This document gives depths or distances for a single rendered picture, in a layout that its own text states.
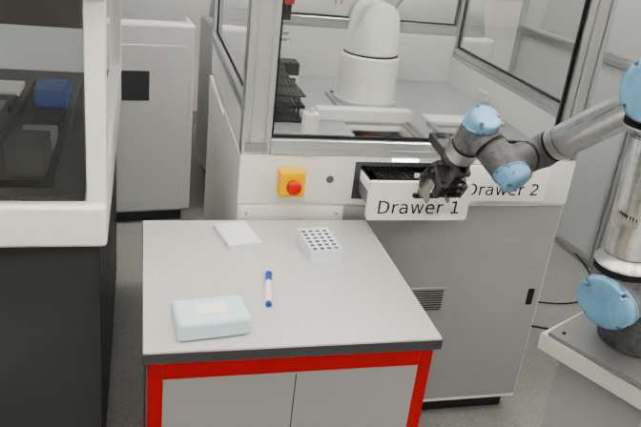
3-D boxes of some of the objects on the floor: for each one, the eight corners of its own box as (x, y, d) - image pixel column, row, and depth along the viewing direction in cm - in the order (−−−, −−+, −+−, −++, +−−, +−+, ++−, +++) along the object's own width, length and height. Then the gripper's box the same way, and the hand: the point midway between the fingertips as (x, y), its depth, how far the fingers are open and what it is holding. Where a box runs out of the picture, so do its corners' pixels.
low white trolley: (391, 588, 178) (443, 337, 149) (138, 623, 162) (142, 353, 134) (335, 428, 230) (365, 219, 201) (139, 443, 214) (142, 219, 185)
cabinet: (514, 410, 248) (568, 205, 217) (222, 433, 222) (237, 204, 191) (419, 274, 333) (449, 112, 302) (200, 279, 307) (208, 103, 276)
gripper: (443, 172, 161) (412, 218, 178) (485, 173, 163) (452, 218, 181) (434, 142, 165) (405, 189, 183) (477, 143, 168) (444, 190, 185)
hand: (428, 192), depth 182 cm, fingers open, 3 cm apart
